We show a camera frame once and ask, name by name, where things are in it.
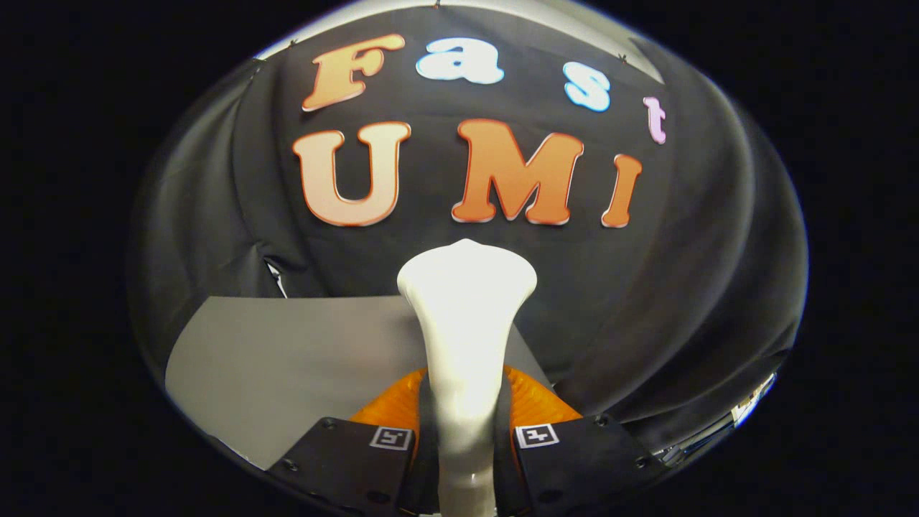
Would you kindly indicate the white garment steamer head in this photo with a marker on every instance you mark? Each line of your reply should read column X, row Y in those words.
column 467, row 323

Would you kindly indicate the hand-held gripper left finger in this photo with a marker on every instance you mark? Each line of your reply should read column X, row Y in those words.
column 344, row 467

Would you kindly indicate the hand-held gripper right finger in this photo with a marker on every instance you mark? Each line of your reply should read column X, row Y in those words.
column 581, row 459

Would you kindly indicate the grey drawer cabinet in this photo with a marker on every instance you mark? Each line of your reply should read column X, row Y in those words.
column 287, row 359

